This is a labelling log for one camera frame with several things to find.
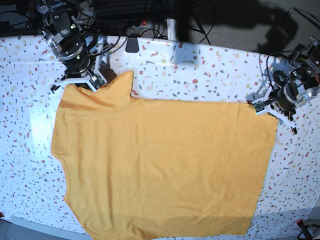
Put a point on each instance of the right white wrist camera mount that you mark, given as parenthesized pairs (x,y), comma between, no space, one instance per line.
(91,82)

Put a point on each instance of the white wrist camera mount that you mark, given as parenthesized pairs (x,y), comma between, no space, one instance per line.
(272,111)
(91,82)

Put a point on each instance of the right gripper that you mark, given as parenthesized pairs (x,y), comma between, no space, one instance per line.
(77,58)

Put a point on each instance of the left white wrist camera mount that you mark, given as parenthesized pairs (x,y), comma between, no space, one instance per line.
(272,111)

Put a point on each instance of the power strip with red switch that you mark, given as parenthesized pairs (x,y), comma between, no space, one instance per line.
(129,23)

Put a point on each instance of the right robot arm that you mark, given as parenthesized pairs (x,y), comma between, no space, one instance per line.
(65,32)

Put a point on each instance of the black table clamp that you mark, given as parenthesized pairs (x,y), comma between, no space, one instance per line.
(132,45)

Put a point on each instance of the orange yellow T-shirt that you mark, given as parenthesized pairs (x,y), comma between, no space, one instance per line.
(139,169)

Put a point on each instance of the red black clamp right corner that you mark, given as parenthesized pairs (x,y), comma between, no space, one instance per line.
(304,232)

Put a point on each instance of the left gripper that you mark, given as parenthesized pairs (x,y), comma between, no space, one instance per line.
(285,99)

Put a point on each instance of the white vertical pole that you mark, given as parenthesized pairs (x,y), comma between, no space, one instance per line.
(171,29)

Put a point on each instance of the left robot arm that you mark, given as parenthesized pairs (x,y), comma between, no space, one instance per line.
(301,84)

